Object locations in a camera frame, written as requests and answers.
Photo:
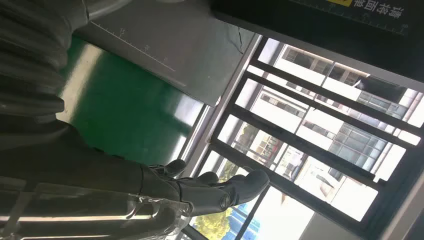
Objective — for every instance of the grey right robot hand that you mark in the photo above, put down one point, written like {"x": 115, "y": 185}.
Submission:
{"x": 82, "y": 165}

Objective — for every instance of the green conveyor belt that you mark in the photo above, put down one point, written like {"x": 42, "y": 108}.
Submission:
{"x": 126, "y": 106}

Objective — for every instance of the black machine column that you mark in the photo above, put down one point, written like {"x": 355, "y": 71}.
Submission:
{"x": 298, "y": 30}

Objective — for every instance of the flat scale platform with ruler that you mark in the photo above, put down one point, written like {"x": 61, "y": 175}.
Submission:
{"x": 165, "y": 33}

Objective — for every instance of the building outside window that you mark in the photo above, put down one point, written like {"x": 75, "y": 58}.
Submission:
{"x": 288, "y": 112}

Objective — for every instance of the black yellow column label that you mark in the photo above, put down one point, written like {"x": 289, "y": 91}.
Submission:
{"x": 381, "y": 10}

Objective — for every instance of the black window frame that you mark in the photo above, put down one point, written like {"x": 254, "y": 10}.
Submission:
{"x": 400, "y": 188}

